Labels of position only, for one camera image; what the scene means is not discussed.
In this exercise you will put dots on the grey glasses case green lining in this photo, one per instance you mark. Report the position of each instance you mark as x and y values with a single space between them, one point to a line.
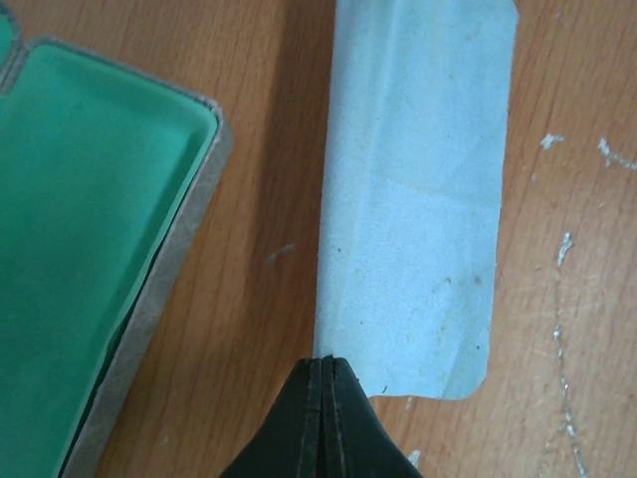
106 175

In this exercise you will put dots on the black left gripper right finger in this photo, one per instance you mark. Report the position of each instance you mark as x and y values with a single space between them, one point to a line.
353 440

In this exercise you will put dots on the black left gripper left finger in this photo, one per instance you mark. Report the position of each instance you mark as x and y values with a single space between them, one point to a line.
287 443

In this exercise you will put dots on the light blue cleaning cloth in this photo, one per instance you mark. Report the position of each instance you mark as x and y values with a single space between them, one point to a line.
412 192

